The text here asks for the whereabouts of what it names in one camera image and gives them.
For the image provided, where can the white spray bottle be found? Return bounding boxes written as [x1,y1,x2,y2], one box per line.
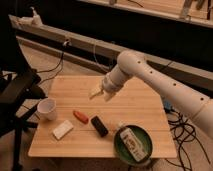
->
[31,7,43,26]

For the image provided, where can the black chair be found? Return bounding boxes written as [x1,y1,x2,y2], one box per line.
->
[0,69,45,171]

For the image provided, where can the white labelled bottle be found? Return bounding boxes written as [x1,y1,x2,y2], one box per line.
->
[119,124,147,162]

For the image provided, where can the long metal rail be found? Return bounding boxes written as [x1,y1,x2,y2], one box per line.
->
[9,15,213,92]

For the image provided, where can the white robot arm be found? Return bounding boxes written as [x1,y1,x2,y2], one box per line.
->
[89,50,213,139]

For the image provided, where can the black rectangular remote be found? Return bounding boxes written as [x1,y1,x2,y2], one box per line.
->
[91,116,108,137]

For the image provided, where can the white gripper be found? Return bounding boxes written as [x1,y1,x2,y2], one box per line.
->
[89,68,129,102]

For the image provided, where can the blue box on floor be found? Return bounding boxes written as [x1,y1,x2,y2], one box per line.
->
[163,100,172,113]

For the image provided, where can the white rectangular block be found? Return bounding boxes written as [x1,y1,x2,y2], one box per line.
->
[52,120,74,140]

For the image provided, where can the black floor cables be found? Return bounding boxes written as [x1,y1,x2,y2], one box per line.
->
[164,108,213,171]

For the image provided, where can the wooden table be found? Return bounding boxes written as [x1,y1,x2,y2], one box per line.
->
[28,76,177,158]

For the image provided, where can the orange oblong object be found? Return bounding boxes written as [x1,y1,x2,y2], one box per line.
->
[73,111,89,124]

